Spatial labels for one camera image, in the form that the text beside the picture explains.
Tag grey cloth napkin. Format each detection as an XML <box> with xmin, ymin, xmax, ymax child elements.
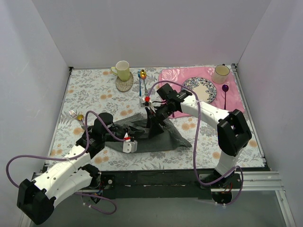
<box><xmin>114</xmin><ymin>113</ymin><xmax>192</xmax><ymax>153</ymax></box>

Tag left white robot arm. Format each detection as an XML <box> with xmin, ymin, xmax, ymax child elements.
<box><xmin>17</xmin><ymin>113</ymin><xmax>144</xmax><ymax>225</ymax></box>

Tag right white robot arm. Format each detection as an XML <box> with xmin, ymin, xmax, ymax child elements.
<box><xmin>144</xmin><ymin>80</ymin><xmax>252</xmax><ymax>188</ymax></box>

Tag gold bowl spoon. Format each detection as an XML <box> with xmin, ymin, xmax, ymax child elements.
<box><xmin>140</xmin><ymin>69</ymin><xmax>148</xmax><ymax>96</ymax></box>

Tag floral tablecloth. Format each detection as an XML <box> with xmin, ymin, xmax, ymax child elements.
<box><xmin>48</xmin><ymin>66</ymin><xmax>265</xmax><ymax>171</ymax></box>

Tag round woven coaster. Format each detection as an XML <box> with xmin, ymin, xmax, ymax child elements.
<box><xmin>116</xmin><ymin>72</ymin><xmax>134</xmax><ymax>92</ymax></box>

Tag blue floral plate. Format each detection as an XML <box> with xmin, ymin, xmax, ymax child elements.
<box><xmin>183</xmin><ymin>77</ymin><xmax>217</xmax><ymax>104</ymax></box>

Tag yellow-green mug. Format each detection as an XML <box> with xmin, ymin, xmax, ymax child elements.
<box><xmin>111</xmin><ymin>61</ymin><xmax>130</xmax><ymax>81</ymax></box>

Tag cream mug dark rim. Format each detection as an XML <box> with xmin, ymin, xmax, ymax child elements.
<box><xmin>212</xmin><ymin>64</ymin><xmax>230</xmax><ymax>84</ymax></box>

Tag pink floral placemat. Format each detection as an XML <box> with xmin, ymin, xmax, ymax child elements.
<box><xmin>158</xmin><ymin>67</ymin><xmax>245</xmax><ymax>112</ymax></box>

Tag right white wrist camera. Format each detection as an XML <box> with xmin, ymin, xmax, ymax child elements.
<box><xmin>139</xmin><ymin>96</ymin><xmax>155</xmax><ymax>112</ymax></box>

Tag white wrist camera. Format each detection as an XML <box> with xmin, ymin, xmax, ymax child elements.
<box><xmin>123</xmin><ymin>133</ymin><xmax>137</xmax><ymax>153</ymax></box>
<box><xmin>139</xmin><ymin>96</ymin><xmax>155</xmax><ymax>112</ymax></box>

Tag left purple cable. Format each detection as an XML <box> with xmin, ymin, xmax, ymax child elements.
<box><xmin>6</xmin><ymin>110</ymin><xmax>127</xmax><ymax>215</ymax></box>

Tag purple cable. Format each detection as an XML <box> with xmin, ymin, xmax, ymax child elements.
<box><xmin>148</xmin><ymin>80</ymin><xmax>243</xmax><ymax>207</ymax></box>
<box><xmin>6</xmin><ymin>110</ymin><xmax>127</xmax><ymax>215</ymax></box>

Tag gold spoon purple handle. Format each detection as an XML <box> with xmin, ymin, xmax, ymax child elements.
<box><xmin>76</xmin><ymin>114</ymin><xmax>85</xmax><ymax>129</ymax></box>

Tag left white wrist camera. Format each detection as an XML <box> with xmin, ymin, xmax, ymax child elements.
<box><xmin>123</xmin><ymin>133</ymin><xmax>137</xmax><ymax>153</ymax></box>

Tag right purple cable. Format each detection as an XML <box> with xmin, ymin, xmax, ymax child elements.
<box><xmin>148</xmin><ymin>80</ymin><xmax>243</xmax><ymax>207</ymax></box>

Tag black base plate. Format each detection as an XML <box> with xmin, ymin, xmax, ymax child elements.
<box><xmin>98</xmin><ymin>169</ymin><xmax>241</xmax><ymax>200</ymax></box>

